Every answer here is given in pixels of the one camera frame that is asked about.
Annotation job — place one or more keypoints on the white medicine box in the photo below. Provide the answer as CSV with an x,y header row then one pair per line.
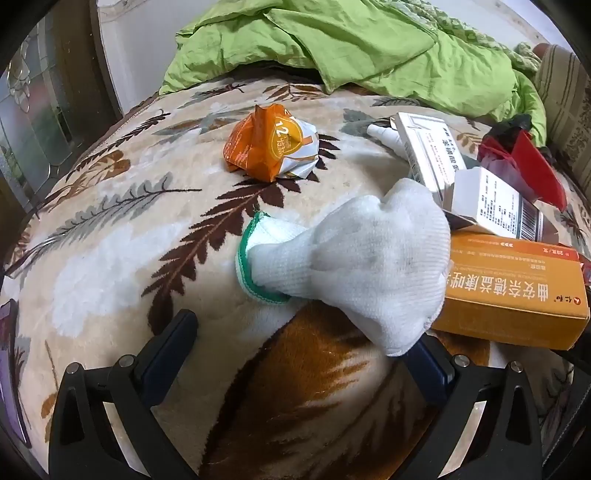
x,y
429,152

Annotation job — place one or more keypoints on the red plastic basket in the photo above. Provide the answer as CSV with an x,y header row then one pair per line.
x,y
531,170

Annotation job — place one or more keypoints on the white box with barcode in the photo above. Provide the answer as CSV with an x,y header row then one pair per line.
x,y
494,198

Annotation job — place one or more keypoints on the white spray bottle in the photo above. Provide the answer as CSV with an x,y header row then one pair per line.
x,y
385,136

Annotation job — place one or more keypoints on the white knit work glove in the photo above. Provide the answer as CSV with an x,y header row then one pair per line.
x,y
369,258

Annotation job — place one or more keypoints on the leaf print blanket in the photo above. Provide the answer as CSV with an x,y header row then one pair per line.
x,y
115,258

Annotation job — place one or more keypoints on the green quilt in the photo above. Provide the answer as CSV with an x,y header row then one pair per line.
x,y
346,41

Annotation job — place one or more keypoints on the wooden door with glass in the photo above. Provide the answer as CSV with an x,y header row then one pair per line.
x,y
41,106

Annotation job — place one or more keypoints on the orange medicine box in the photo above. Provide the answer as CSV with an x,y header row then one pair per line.
x,y
508,300

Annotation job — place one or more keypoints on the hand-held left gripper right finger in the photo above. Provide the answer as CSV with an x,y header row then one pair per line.
x,y
433,376

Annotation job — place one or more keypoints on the striped brown cushion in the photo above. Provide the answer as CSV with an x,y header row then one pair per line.
x,y
568,101

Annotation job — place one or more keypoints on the crumpled orange wrapper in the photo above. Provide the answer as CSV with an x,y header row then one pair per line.
x,y
258,143

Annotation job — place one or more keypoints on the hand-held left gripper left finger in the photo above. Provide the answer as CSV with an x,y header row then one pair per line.
x,y
171,350

